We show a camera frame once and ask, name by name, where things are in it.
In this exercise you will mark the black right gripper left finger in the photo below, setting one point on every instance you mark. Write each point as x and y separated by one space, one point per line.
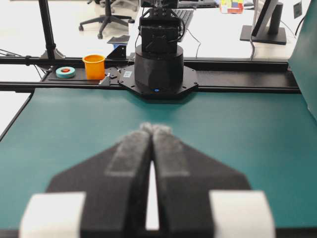
101 197

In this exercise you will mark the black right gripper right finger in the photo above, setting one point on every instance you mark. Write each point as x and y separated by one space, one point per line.
200 197

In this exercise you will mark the teal tape roll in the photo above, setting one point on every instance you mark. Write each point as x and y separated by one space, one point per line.
65 72

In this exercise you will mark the orange plastic cup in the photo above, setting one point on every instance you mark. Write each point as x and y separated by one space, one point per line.
94 67

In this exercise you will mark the black office chair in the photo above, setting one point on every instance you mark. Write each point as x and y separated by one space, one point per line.
109 16

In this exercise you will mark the black monitor on stand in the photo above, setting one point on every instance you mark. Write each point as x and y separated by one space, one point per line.
266 28

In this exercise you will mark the black keyboard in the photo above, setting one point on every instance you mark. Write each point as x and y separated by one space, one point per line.
185 15

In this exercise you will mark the colourful box on desk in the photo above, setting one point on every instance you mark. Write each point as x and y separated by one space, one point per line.
231 6

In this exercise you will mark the black aluminium rail frame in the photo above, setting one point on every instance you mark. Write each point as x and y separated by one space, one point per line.
200 76

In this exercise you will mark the black camera tripod pole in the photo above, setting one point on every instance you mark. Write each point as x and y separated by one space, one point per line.
51 51

